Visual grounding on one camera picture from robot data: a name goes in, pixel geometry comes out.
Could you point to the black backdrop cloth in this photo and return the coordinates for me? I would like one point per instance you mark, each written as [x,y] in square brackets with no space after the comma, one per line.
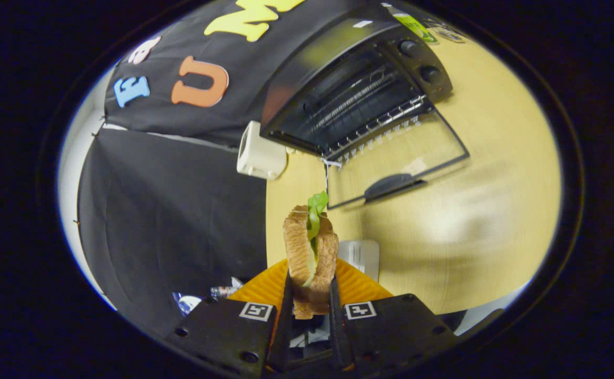
[170,210]

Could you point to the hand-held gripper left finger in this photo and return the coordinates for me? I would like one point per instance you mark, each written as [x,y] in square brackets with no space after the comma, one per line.
[217,331]

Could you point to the white bread toaster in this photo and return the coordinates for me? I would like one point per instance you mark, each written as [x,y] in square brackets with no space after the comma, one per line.
[259,152]

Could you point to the white plastic tray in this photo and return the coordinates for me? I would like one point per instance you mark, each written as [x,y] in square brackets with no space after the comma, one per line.
[364,255]

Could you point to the lettuce sandwich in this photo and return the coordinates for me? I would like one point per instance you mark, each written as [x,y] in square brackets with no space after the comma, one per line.
[299,247]

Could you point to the green label bottle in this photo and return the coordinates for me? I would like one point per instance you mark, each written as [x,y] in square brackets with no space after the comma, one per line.
[414,27]

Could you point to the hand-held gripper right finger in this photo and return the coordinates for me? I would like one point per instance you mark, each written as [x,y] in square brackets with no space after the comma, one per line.
[391,329]

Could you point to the black toaster oven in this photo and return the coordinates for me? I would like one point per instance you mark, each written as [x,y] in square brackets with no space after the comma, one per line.
[417,58]

